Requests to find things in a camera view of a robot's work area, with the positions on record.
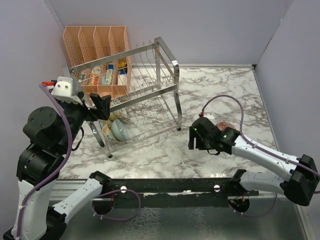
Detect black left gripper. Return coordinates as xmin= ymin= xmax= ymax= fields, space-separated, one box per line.
xmin=58 ymin=90 xmax=112 ymax=151

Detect stainless steel dish rack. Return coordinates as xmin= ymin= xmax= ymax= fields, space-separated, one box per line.
xmin=65 ymin=37 xmax=182 ymax=158

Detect peach plastic file organizer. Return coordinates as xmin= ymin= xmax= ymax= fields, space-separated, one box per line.
xmin=62 ymin=25 xmax=132 ymax=99

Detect yellow black bottle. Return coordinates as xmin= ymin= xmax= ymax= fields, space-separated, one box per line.
xmin=117 ymin=61 xmax=127 ymax=69

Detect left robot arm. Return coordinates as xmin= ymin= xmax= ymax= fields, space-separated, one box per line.
xmin=3 ymin=93 xmax=112 ymax=240

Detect white bowl orange flower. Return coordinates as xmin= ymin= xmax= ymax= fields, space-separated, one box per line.
xmin=102 ymin=121 xmax=118 ymax=143

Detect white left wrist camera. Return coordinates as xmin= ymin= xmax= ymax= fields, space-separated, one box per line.
xmin=51 ymin=76 xmax=83 ymax=105

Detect teal spiral bowl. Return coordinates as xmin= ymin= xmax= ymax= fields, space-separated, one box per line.
xmin=111 ymin=119 xmax=129 ymax=141

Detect black aluminium mounting rail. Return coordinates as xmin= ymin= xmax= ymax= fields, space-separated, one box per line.
xmin=49 ymin=176 xmax=305 ymax=210

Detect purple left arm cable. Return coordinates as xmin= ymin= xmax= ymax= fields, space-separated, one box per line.
xmin=16 ymin=83 xmax=73 ymax=238

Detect white bowl green leaves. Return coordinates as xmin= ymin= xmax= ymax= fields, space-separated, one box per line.
xmin=109 ymin=98 xmax=128 ymax=121

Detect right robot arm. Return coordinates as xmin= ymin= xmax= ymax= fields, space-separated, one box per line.
xmin=188 ymin=116 xmax=320 ymax=207

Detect red geometric pattern bowl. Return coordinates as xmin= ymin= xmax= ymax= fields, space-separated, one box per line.
xmin=215 ymin=121 xmax=237 ymax=131

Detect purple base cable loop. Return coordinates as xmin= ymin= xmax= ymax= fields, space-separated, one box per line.
xmin=91 ymin=187 xmax=142 ymax=222

